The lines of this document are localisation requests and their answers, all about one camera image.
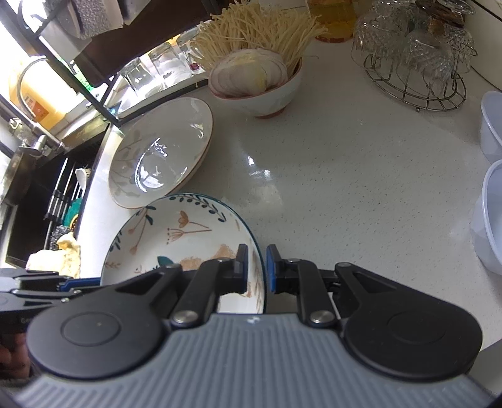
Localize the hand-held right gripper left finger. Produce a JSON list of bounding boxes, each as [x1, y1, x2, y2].
[[115, 244, 249, 328]]

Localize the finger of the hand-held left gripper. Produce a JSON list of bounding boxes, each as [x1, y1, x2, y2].
[[0, 268, 102, 294], [0, 289, 73, 311]]

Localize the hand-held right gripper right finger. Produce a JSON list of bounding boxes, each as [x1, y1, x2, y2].
[[266, 245, 398, 329]]

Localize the blue-rimmed floral bowl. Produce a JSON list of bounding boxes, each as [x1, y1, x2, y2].
[[100, 193, 268, 314]]

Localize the person's left hand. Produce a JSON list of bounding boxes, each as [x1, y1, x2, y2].
[[0, 333, 32, 379]]

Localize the yellow cleaning cloth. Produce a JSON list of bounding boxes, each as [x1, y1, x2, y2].
[[26, 232, 82, 280]]

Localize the steel wool scrubber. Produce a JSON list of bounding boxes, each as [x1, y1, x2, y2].
[[46, 224, 71, 250]]

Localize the teal sponge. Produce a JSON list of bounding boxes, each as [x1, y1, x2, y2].
[[63, 198, 84, 232]]

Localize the leaf-pattern ceramic plate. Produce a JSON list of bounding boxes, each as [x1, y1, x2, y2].
[[107, 96, 215, 208]]

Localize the chrome sink faucet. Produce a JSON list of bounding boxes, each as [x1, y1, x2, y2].
[[8, 56, 67, 158]]

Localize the white ceramic bowl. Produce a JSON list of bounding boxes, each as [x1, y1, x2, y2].
[[208, 55, 304, 119]]

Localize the yellow plastic jug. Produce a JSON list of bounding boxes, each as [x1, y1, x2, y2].
[[8, 58, 85, 130]]

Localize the sliced white vegetable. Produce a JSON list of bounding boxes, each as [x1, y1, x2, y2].
[[215, 49, 289, 99]]

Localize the black metal dish rack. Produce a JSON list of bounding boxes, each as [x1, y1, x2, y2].
[[0, 0, 123, 127]]

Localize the clear drinking glass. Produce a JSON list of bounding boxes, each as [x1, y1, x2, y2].
[[176, 31, 205, 76], [119, 57, 156, 97], [148, 42, 183, 89]]

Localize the translucent plastic container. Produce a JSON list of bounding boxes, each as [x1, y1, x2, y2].
[[472, 159, 502, 276], [480, 91, 502, 164]]

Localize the bunch of enoki mushrooms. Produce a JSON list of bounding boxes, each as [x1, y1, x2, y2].
[[188, 3, 329, 72]]

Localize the patterned glass cup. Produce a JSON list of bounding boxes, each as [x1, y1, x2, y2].
[[350, 10, 410, 67], [443, 25, 476, 75], [395, 28, 456, 97]]

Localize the yellow oil bottle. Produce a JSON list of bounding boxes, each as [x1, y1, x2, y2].
[[309, 0, 356, 42]]

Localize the grey towel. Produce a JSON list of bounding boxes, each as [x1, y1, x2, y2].
[[70, 0, 123, 40]]

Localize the metal wire cup rack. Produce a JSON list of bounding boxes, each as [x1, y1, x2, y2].
[[363, 37, 478, 113]]

